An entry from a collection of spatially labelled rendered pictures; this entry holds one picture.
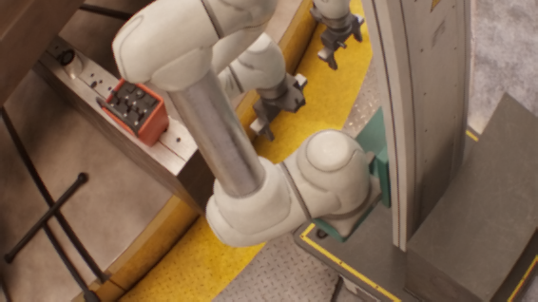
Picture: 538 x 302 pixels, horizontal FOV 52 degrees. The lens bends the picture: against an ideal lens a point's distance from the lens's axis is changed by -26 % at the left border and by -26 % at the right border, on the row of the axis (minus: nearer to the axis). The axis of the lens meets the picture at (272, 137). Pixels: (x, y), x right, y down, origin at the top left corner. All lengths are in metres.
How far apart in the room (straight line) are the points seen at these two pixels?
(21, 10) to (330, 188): 1.21
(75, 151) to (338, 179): 1.37
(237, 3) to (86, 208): 1.55
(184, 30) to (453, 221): 0.85
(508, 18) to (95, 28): 2.02
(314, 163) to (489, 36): 1.62
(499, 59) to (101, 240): 1.91
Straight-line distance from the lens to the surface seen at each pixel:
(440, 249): 1.65
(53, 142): 2.80
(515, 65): 2.95
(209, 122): 1.36
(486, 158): 1.75
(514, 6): 3.19
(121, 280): 2.63
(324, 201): 1.64
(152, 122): 2.01
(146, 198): 2.47
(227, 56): 1.52
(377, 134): 1.92
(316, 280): 2.53
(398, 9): 1.09
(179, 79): 1.24
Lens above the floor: 2.42
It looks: 60 degrees down
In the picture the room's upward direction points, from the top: 24 degrees counter-clockwise
